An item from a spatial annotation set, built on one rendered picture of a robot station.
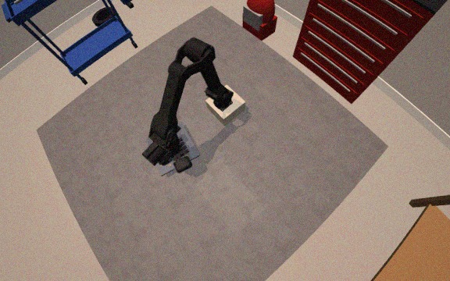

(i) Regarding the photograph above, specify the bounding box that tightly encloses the grey switch panel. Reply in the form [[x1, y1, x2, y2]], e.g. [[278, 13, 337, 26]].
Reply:
[[145, 122, 200, 176]]

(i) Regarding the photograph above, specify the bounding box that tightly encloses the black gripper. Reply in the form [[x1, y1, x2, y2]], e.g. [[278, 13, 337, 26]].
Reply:
[[166, 140, 192, 173]]

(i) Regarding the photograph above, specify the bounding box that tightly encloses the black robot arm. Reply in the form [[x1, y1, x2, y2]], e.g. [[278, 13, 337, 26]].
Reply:
[[142, 37, 234, 165]]

